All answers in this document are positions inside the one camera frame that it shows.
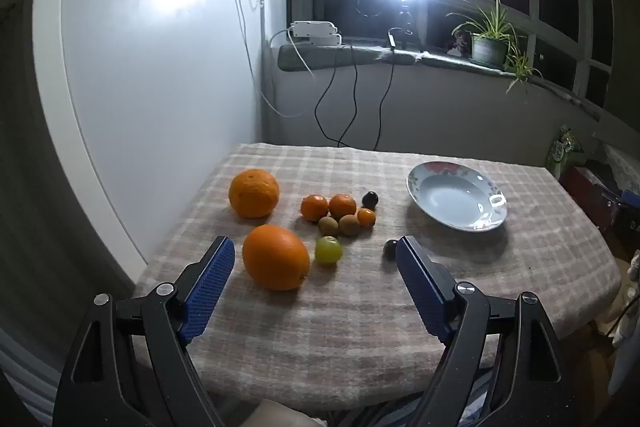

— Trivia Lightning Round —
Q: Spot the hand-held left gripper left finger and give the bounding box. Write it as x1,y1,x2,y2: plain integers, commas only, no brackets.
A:
52,235,236,427

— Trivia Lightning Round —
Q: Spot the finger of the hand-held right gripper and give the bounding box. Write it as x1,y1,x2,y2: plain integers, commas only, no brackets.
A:
597,188,640,234

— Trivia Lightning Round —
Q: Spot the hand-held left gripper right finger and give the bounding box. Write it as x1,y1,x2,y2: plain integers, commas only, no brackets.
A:
395,235,583,427

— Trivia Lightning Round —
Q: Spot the large oval orange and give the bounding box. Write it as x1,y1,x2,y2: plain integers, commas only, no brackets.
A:
242,224,311,292

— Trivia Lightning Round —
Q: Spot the white floral plate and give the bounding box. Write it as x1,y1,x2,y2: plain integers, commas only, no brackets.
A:
406,161,508,233

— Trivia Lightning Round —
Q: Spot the green plum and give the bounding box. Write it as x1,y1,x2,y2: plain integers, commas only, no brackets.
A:
314,236,344,265

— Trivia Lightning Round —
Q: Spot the large round orange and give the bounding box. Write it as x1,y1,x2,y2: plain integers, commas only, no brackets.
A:
228,168,280,219

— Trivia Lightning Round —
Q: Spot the tangerine with green leaf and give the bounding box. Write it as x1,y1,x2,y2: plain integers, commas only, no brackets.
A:
300,194,330,223

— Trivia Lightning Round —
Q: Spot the red box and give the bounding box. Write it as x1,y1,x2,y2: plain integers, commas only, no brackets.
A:
560,164,623,233

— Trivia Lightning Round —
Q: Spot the checked table cloth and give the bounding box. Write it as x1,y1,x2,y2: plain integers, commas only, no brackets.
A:
135,142,622,413

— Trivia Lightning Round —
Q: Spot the green snack packet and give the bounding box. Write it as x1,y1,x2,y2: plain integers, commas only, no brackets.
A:
545,124,584,178

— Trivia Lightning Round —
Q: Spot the striped cloth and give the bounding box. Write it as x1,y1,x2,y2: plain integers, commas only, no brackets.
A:
320,369,501,427

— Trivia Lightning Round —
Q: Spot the grey ribbed panel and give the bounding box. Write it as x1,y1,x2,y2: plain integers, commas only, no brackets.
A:
0,329,63,413

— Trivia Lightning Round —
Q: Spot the potted spider plant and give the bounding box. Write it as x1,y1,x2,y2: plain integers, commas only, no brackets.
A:
445,0,543,95

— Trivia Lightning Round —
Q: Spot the white cabinet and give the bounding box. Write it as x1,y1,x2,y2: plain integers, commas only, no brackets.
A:
32,0,264,268

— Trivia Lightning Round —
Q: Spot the grey-green sill cover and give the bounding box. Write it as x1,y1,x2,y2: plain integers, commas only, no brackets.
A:
277,43,601,118

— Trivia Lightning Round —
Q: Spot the small colourful ornament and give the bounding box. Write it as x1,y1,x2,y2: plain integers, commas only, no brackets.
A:
447,29,473,56

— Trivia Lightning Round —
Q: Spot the black light stand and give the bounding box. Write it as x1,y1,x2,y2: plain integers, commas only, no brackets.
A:
387,0,421,50

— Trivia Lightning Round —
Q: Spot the white window frame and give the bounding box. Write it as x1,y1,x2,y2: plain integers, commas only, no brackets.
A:
287,0,640,108

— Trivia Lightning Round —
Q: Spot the black cable with controller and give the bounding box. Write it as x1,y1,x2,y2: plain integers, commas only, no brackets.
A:
376,32,401,152

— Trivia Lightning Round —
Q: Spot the looped black cable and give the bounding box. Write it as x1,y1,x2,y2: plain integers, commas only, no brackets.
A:
315,44,360,148

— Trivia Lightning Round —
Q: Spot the looping white cable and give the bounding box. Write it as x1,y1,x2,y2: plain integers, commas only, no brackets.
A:
268,27,303,118

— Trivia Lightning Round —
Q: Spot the short white cable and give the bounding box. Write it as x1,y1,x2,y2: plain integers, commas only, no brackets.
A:
287,36,316,78

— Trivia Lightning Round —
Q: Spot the thin white cable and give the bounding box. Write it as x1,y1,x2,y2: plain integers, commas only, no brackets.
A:
231,0,283,116

